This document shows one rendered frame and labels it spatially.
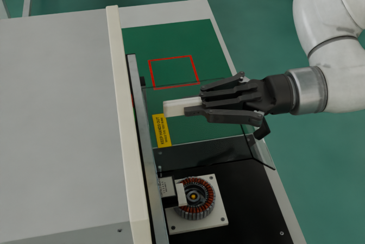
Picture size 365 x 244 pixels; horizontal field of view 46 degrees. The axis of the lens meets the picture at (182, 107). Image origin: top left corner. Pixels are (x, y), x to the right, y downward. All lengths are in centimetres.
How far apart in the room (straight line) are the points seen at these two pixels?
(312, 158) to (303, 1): 145
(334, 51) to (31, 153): 57
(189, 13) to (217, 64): 34
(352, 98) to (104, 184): 50
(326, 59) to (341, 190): 142
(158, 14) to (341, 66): 108
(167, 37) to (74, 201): 120
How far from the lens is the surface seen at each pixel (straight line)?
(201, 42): 163
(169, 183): 105
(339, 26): 88
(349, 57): 85
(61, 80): 66
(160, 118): 93
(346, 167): 230
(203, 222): 110
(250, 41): 290
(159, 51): 159
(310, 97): 81
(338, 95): 83
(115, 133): 58
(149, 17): 177
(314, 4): 91
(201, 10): 181
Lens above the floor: 175
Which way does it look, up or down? 47 degrees down
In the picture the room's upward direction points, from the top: straight up
